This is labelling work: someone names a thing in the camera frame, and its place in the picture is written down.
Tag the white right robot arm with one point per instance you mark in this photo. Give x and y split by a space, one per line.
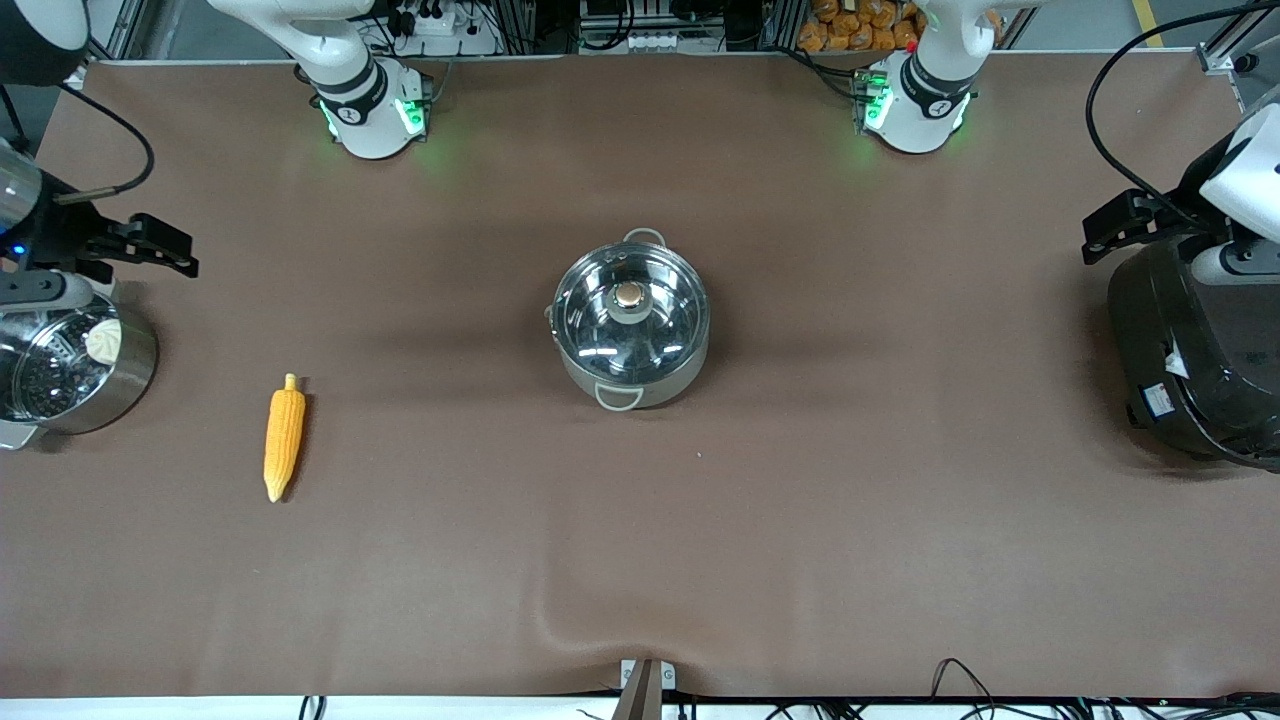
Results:
365 112

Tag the stainless steel steamer pot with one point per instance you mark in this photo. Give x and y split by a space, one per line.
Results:
125 385

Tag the white steamed bun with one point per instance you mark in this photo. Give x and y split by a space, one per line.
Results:
103 342

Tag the white power strip with plugs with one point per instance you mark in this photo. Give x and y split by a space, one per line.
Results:
430 18

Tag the black rice cooker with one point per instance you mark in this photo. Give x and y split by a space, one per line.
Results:
1190 370

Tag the brown table mat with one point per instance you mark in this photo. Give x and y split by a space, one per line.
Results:
640 560

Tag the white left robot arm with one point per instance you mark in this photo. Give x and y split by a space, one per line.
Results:
915 112

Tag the orange snack bag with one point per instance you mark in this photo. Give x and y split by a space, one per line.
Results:
860 25

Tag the stainless steel cooking pot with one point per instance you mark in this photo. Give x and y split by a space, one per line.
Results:
660 385

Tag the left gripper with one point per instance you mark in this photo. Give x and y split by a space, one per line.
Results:
1177 213

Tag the glass pot lid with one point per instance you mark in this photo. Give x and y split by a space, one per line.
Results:
630 320

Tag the perforated steel steamer plate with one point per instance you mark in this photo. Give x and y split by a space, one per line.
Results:
45 385

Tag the white socket strip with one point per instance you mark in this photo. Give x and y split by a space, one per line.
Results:
640 42

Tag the yellow corn cob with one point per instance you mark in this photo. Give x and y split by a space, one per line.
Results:
284 440

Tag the aluminium corner bracket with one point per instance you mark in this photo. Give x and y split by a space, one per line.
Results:
1228 58

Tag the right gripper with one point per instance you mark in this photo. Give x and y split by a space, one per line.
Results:
70 233

